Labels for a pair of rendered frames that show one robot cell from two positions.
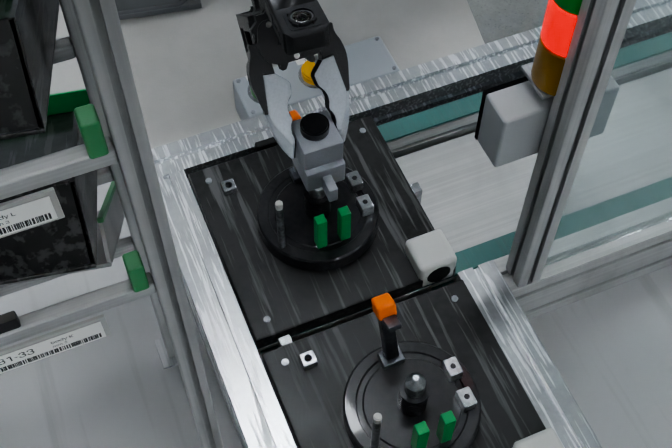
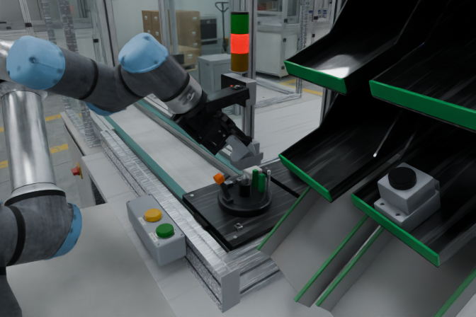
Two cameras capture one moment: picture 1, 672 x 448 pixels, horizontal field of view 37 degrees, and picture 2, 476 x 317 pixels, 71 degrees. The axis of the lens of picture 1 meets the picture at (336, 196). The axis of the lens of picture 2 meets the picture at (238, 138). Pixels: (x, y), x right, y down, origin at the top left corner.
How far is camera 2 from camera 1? 118 cm
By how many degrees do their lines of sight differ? 77
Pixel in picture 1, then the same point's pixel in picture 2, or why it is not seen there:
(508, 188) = (202, 176)
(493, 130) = (252, 90)
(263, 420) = not seen: hidden behind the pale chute
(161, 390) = not seen: hidden behind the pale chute
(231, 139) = (200, 241)
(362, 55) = (139, 204)
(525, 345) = (274, 158)
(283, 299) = (288, 203)
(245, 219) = (253, 220)
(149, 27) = not seen: outside the picture
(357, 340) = (295, 185)
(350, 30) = (87, 246)
